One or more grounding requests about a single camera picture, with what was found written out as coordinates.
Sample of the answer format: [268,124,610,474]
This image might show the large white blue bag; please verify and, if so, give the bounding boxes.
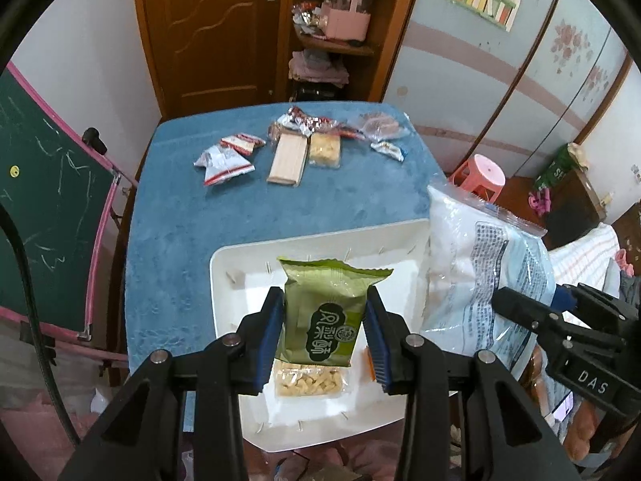
[421,184,556,378]

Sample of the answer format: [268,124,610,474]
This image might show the clear bag yellow puffs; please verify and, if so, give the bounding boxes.
[273,360,345,397]

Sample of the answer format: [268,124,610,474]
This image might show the green pastry packet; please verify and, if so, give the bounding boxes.
[278,257,392,367]

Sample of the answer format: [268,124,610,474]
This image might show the clear bag brown cakes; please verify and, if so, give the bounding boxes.
[355,112,409,142]

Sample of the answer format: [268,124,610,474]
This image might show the white red-striped snack bag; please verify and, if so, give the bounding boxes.
[194,144,255,186]

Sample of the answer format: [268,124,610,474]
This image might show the yellow cracker clear pack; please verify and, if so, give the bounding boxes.
[308,133,341,168]

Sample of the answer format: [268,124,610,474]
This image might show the red white cookie packet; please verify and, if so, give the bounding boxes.
[220,133,266,156]

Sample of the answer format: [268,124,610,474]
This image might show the beige soda cracker pack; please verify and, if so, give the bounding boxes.
[267,133,308,187]

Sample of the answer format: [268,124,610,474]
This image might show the dark red brown snack packet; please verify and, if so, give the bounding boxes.
[276,107,339,137]

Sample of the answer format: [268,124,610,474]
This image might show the orange white tube packet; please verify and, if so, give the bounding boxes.
[363,346,377,382]

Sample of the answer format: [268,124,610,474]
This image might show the red candy clear bag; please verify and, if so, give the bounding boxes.
[334,124,367,141]

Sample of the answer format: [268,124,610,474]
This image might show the pink toy on floor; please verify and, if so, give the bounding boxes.
[528,188,552,217]

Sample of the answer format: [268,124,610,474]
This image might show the green bag on floor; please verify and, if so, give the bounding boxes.
[534,142,590,191]

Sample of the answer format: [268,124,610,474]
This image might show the pink plastic stool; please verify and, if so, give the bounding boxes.
[449,154,506,203]

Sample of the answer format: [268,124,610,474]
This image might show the white plastic tray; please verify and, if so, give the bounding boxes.
[210,219,430,453]

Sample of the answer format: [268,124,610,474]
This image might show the blue table cloth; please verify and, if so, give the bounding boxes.
[125,103,444,367]

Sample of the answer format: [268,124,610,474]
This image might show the folded pink cloths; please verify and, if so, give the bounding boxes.
[288,49,349,87]

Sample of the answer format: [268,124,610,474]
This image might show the wooden corner shelf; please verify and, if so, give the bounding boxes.
[275,0,415,102]

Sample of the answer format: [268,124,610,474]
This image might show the pink basket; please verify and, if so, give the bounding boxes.
[319,0,373,42]

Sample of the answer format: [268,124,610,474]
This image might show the brown wooden door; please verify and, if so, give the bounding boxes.
[135,0,288,121]

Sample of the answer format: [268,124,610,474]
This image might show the green chalkboard pink frame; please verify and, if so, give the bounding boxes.
[1,64,123,342]

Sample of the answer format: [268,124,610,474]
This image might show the black cable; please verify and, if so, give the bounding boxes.
[0,204,82,447]

